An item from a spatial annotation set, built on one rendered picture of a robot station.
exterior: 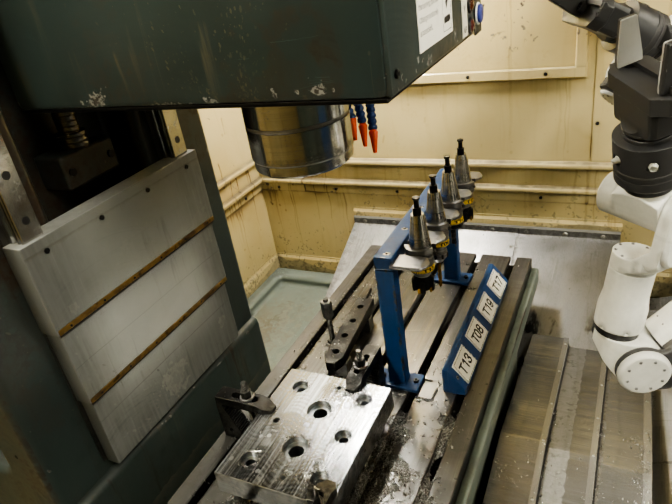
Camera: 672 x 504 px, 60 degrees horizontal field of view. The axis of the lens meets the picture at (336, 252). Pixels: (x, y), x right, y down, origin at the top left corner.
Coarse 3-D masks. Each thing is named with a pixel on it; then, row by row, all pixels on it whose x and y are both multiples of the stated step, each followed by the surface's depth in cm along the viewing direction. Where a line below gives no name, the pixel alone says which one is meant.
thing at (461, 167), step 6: (456, 156) 139; (462, 156) 138; (456, 162) 140; (462, 162) 139; (456, 168) 140; (462, 168) 139; (468, 168) 140; (456, 174) 140; (462, 174) 140; (468, 174) 140; (456, 180) 141; (462, 180) 140; (468, 180) 141
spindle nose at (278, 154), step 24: (264, 120) 82; (288, 120) 81; (312, 120) 81; (336, 120) 84; (264, 144) 84; (288, 144) 83; (312, 144) 83; (336, 144) 85; (264, 168) 87; (288, 168) 85; (312, 168) 85
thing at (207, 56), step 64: (0, 0) 86; (64, 0) 81; (128, 0) 76; (192, 0) 72; (256, 0) 69; (320, 0) 65; (384, 0) 63; (64, 64) 87; (128, 64) 82; (192, 64) 77; (256, 64) 73; (320, 64) 69; (384, 64) 66
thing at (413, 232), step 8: (416, 216) 113; (424, 216) 114; (416, 224) 114; (424, 224) 114; (416, 232) 114; (424, 232) 114; (416, 240) 115; (424, 240) 115; (416, 248) 115; (424, 248) 115
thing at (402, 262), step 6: (396, 258) 115; (402, 258) 115; (408, 258) 115; (414, 258) 114; (420, 258) 114; (426, 258) 114; (390, 264) 114; (396, 264) 113; (402, 264) 113; (408, 264) 113; (414, 264) 112; (420, 264) 112; (426, 264) 112; (402, 270) 112; (408, 270) 112; (414, 270) 111; (420, 270) 111
